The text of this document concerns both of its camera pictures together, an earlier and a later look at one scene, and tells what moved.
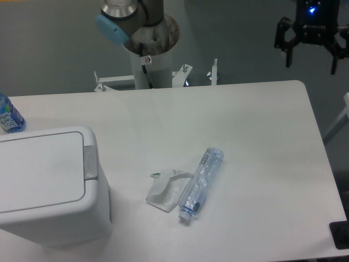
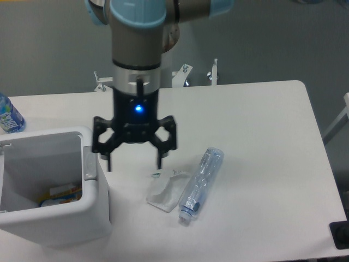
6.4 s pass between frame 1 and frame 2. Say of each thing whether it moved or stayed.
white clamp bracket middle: stayed
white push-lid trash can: stayed
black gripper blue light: moved
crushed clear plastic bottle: stayed
